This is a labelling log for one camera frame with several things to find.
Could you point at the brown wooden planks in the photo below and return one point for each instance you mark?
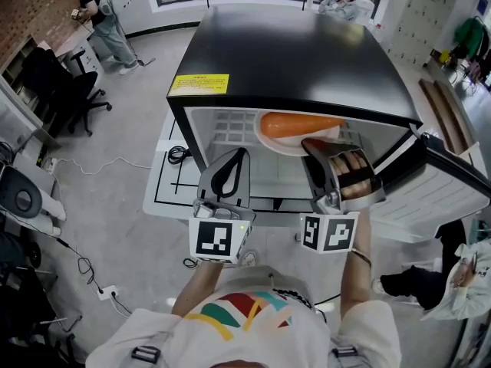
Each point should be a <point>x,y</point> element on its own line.
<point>445,113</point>

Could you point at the small yellow object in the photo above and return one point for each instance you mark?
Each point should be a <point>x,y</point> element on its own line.
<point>445,56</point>

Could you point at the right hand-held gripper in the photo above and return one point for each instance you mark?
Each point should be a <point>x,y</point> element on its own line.
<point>337,234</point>

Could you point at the black mini fridge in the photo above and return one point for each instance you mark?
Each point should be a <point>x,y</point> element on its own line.
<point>287,60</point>

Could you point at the white backpack unit grey disc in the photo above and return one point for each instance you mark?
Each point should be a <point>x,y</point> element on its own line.
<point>19,198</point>

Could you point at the person's white printed shirt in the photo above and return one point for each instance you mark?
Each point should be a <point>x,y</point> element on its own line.
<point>253,339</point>

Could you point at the black power adapter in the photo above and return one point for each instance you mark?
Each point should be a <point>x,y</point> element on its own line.
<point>64,242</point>

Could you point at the white lockers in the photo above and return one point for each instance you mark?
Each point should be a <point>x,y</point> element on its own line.
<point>422,14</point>

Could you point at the orange carrot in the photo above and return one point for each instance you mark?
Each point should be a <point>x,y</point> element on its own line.
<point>295,125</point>

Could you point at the white round plate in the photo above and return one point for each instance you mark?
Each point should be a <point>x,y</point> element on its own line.
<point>284,146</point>

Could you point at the white power strip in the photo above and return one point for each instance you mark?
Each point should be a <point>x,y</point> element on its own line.
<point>108,293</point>

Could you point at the green jacket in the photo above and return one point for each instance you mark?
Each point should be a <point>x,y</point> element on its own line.
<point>470,37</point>

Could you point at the wooden desk white drawer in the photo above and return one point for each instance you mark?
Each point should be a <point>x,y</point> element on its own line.
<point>90,58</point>

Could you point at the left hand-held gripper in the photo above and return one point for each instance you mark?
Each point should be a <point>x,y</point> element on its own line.
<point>213,238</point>

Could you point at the black office chair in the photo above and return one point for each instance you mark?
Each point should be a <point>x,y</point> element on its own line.
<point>80,86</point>

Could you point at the yellow warning sticker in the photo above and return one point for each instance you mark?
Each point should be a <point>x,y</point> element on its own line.
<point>199,84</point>

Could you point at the thin dark wrist band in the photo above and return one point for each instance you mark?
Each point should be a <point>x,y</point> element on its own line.
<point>362,257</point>

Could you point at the person's left white shoe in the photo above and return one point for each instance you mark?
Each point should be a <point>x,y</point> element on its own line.
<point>250,258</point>

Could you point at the person's left forearm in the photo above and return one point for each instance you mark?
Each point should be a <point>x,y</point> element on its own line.
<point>195,286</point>

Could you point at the person's right forearm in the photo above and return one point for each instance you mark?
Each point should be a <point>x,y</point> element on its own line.
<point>356,282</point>

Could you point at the white metal table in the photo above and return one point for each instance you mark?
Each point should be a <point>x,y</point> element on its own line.
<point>161,190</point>

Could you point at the black chair metal frame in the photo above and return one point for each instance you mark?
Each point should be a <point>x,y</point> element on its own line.
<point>23,305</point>

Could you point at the person's right hand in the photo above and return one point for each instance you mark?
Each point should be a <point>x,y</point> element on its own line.
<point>354,175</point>

